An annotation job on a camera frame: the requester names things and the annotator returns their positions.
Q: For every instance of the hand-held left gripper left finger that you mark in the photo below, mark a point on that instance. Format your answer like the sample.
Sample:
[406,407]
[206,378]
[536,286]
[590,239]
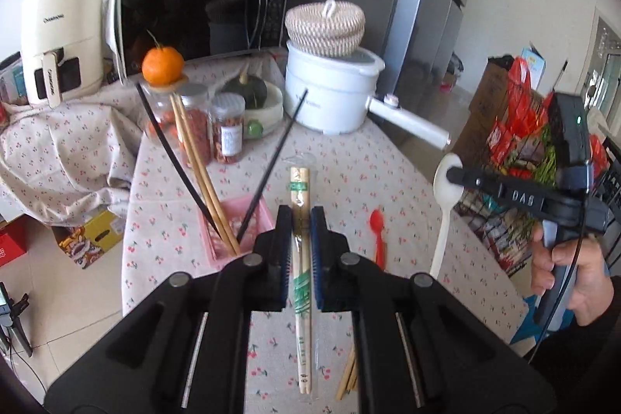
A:
[286,249]

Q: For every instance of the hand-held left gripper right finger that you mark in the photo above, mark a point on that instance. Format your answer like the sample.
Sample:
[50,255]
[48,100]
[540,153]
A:
[316,249]

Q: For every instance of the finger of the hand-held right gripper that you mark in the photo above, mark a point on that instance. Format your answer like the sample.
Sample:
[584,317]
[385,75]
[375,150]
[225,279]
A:
[514,195]

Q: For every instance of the pink perforated utensil holder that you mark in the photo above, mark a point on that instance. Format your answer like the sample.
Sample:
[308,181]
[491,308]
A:
[259,212]

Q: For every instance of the green print chopstick pair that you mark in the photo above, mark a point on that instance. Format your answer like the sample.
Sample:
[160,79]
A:
[301,191]

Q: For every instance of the red plastic spoon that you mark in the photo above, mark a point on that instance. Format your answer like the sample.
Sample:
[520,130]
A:
[377,225]

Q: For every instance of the white plastic spoon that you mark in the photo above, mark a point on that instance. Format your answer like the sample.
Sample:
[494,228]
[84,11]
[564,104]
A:
[441,239]

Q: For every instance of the black chopstick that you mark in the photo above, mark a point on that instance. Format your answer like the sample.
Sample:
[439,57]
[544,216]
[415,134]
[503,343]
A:
[276,152]
[170,152]

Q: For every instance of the bundle of bamboo chopsticks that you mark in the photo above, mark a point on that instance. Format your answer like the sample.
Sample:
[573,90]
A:
[347,375]

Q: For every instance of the person's right forearm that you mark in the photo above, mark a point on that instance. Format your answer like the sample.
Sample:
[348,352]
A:
[592,356]

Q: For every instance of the person's right hand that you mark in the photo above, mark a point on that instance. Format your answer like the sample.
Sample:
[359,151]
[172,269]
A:
[587,268]

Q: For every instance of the green leafy vegetables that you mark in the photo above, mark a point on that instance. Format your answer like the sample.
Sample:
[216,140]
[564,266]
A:
[548,162]

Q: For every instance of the red plastic bag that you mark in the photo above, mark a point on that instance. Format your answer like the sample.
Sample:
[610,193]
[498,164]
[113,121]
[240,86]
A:
[519,103]

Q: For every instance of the cherry print tablecloth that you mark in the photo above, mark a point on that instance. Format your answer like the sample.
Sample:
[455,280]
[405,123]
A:
[364,181]

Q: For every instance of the blue and white box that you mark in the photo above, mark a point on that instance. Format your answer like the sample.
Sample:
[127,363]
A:
[533,60]

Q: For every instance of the metal framed glass door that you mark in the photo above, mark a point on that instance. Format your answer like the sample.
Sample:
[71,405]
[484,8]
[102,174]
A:
[606,55]

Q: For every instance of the brown cardboard box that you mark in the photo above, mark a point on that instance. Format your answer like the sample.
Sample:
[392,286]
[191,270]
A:
[485,103]

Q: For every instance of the labelled glass jar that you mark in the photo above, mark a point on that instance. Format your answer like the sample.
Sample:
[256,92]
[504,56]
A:
[228,137]

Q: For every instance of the glass jar of red berries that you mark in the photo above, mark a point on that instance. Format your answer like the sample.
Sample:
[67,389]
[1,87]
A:
[201,128]

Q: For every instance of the white electric pot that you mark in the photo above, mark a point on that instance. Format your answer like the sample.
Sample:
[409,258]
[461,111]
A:
[330,94]

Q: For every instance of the green squash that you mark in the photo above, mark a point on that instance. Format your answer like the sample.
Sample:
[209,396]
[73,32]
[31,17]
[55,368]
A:
[247,91]

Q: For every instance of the yellow printed cardboard box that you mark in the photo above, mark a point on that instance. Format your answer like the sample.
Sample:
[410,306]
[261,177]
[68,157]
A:
[87,239]

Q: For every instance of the woven lidded basket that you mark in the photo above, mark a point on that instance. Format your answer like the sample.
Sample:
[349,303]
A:
[325,31]

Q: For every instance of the orange fruit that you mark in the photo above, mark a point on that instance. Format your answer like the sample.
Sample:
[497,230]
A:
[162,65]

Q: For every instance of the black door microwave oven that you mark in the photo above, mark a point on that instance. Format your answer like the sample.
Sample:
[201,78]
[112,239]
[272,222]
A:
[194,16]

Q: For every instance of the red cardboard box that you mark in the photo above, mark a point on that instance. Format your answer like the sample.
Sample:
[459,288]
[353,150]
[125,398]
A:
[12,249]

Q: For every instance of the black tripod stand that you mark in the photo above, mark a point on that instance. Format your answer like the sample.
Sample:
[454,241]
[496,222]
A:
[14,322]

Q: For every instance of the cream air fryer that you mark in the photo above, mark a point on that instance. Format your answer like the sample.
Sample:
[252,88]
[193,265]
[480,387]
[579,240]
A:
[63,31]

